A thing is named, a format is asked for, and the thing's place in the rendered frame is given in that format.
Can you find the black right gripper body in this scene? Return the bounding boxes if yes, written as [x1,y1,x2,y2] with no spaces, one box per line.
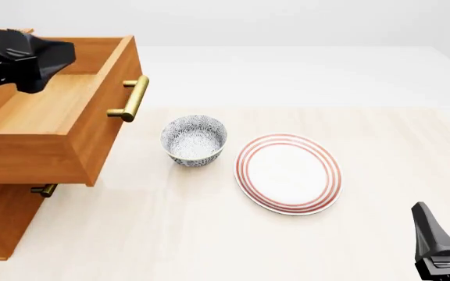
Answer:
[413,253,450,281]

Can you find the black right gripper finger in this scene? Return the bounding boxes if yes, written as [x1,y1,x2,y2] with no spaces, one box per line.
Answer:
[410,201,450,262]

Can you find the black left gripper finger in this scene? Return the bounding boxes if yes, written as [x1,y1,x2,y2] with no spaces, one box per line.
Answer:
[14,56,54,94]
[24,31,77,74]

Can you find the long brass drawer handle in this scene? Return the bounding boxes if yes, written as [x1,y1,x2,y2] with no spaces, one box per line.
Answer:
[105,74,151,123]

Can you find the white plate with red rings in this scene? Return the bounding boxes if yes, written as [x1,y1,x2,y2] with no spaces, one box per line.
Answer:
[233,133,344,217]

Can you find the blue-white patterned bowl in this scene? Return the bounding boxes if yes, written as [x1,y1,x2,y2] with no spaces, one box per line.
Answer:
[159,114,229,169]

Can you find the short brass drawer handle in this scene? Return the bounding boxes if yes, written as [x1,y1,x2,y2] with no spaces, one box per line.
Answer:
[30,183,59,199]

